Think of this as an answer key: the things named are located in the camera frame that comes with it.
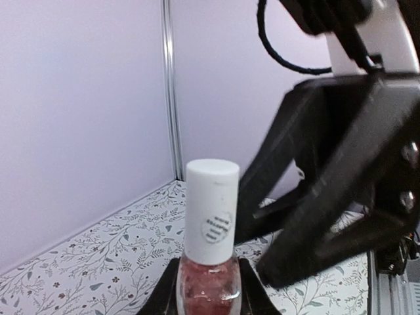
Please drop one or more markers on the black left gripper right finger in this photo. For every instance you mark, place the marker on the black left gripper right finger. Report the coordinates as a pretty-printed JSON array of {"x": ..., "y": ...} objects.
[{"x": 255, "y": 300}]

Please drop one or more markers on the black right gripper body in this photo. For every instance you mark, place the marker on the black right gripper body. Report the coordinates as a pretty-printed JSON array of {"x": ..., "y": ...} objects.
[{"x": 371, "y": 161}]

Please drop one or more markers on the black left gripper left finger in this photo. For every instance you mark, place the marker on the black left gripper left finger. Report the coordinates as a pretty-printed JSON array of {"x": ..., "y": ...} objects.
[{"x": 162, "y": 300}]

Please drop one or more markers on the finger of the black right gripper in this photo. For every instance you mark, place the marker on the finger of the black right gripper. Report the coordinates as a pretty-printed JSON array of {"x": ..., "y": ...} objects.
[
  {"x": 280, "y": 267},
  {"x": 309, "y": 125}
]

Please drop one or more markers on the pink nail polish bottle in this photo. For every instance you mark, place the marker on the pink nail polish bottle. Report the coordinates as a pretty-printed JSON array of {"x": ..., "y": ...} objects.
[{"x": 209, "y": 289}]

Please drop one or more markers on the white nail polish brush cap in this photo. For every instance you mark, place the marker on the white nail polish brush cap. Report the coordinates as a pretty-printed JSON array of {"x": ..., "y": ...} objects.
[{"x": 211, "y": 204}]

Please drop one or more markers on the floral patterned table mat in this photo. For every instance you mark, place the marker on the floral patterned table mat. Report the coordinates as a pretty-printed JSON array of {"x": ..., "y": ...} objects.
[{"x": 113, "y": 267}]

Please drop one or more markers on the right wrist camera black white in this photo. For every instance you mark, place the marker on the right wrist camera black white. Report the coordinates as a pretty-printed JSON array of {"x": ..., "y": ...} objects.
[{"x": 363, "y": 36}]

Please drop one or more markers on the front aluminium rail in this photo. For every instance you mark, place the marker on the front aluminium rail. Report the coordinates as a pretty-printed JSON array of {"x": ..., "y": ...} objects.
[{"x": 389, "y": 294}]

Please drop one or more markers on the left aluminium frame post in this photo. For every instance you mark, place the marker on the left aluminium frame post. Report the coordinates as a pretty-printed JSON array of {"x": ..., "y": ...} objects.
[{"x": 170, "y": 85}]

